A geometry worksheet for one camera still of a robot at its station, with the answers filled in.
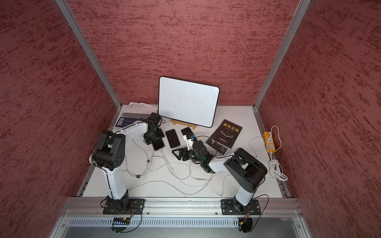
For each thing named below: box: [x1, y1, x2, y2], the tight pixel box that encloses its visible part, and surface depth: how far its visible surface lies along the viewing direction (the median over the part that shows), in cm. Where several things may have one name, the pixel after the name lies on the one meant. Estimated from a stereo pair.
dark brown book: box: [205, 119, 243, 156], surface depth 102 cm
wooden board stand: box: [170, 119, 197, 130], surface depth 106 cm
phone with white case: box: [165, 128, 181, 149], surface depth 102 cm
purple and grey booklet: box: [115, 102, 159, 128], surface depth 115 cm
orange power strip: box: [263, 131, 276, 154], surface depth 97 cm
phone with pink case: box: [151, 138, 165, 151], surface depth 96 cm
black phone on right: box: [181, 126, 196, 140], surface depth 105 cm
